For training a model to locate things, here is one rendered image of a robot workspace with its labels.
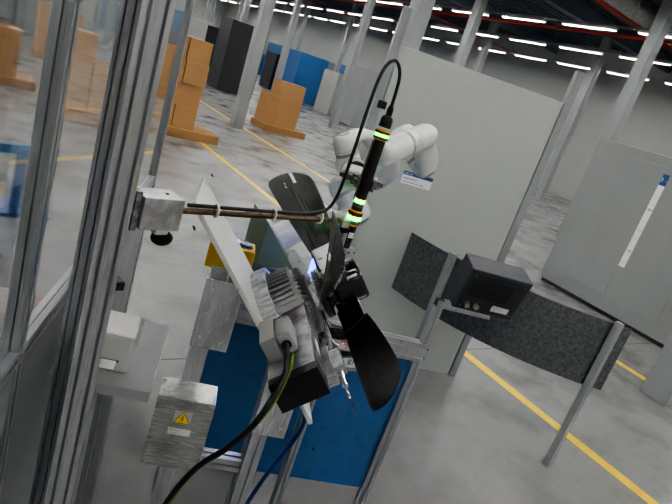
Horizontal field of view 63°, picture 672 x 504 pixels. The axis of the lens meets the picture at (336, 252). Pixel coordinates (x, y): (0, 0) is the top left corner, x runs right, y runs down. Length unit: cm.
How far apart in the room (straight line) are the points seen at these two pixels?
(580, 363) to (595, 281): 444
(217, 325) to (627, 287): 658
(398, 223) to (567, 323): 116
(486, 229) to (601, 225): 421
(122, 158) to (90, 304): 31
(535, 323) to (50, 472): 261
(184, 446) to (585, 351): 243
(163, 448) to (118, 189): 77
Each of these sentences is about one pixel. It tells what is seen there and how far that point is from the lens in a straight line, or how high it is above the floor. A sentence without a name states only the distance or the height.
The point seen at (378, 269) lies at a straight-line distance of 366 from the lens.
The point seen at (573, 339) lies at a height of 78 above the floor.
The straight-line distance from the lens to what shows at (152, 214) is 119.
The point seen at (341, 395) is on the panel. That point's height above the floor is 55.
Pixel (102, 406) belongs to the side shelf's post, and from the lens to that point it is 176.
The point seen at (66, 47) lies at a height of 162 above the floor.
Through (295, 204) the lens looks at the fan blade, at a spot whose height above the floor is 136.
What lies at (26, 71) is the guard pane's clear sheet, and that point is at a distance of 102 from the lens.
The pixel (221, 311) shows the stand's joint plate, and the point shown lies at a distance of 149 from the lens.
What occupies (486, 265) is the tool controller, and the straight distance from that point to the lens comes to 218.
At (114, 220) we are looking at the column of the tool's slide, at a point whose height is 133.
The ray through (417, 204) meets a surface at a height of 114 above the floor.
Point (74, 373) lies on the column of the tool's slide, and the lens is 131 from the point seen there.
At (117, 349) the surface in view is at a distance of 152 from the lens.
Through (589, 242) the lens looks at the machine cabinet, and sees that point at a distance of 793.
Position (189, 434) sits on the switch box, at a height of 74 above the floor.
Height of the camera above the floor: 172
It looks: 17 degrees down
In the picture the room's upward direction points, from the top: 18 degrees clockwise
